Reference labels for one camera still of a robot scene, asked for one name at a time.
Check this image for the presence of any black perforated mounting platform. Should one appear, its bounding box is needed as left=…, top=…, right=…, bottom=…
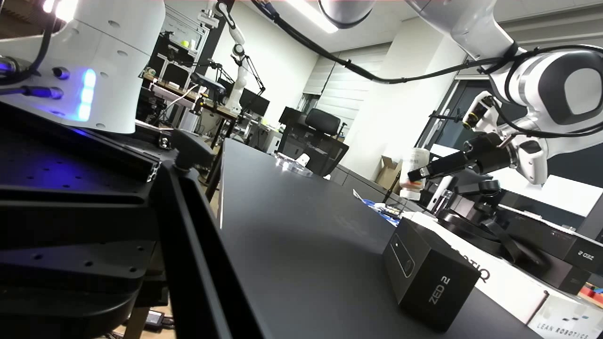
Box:
left=0, top=100, right=266, bottom=339

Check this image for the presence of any cluttered workbench shelf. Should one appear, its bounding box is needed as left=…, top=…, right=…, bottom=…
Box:
left=138, top=30, right=223, bottom=151

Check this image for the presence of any brown cardboard box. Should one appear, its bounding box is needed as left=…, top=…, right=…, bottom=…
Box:
left=375, top=157, right=405, bottom=190

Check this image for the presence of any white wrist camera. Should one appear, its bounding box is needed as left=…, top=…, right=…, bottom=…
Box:
left=462, top=92, right=505, bottom=134

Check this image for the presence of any black ZED camera box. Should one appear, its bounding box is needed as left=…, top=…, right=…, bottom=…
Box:
left=383, top=217, right=483, bottom=335

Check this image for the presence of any black equipment case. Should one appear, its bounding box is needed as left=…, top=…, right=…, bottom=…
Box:
left=488, top=204, right=603, bottom=298

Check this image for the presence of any black office chair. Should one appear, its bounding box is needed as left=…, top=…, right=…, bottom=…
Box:
left=304, top=108, right=351, bottom=179
left=277, top=104, right=309, bottom=158

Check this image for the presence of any black base cable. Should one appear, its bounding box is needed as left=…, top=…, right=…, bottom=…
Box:
left=0, top=27, right=57, bottom=87

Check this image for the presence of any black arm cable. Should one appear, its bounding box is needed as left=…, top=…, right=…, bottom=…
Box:
left=251, top=0, right=603, bottom=140

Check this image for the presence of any black desk device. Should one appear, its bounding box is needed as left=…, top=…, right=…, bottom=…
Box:
left=432, top=175, right=505, bottom=230

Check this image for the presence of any white printed cardboard box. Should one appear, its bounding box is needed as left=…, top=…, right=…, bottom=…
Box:
left=526, top=290, right=603, bottom=339

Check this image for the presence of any blue flat item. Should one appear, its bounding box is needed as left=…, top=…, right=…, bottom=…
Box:
left=351, top=187, right=405, bottom=230

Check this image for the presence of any red item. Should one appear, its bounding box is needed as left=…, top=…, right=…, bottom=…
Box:
left=579, top=281, right=603, bottom=309

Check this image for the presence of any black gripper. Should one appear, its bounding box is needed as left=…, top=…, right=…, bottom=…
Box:
left=407, top=132, right=524, bottom=187

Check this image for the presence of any black computer monitor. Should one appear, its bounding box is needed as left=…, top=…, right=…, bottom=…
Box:
left=238, top=87, right=273, bottom=119

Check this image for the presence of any white plastic bottle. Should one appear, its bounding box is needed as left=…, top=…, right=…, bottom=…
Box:
left=402, top=147, right=432, bottom=194

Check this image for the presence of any clear plastic item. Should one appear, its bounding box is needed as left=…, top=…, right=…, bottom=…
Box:
left=273, top=155, right=313, bottom=173

